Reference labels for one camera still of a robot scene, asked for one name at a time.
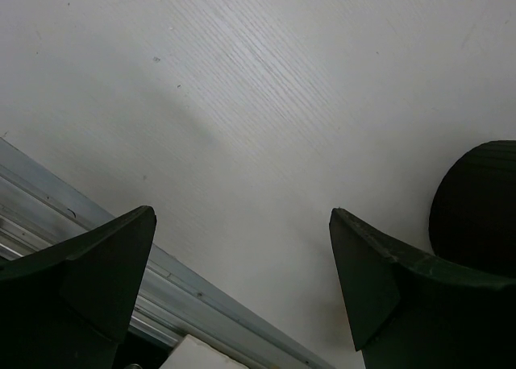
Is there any black ribbed waste bin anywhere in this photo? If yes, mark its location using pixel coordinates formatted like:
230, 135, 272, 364
428, 140, 515, 278

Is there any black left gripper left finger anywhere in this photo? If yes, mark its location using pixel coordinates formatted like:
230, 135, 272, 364
1, 206, 156, 368

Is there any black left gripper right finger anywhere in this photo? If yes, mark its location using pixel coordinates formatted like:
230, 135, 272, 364
329, 208, 515, 368

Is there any aluminium table edge rail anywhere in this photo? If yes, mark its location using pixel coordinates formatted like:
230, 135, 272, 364
1, 140, 330, 368

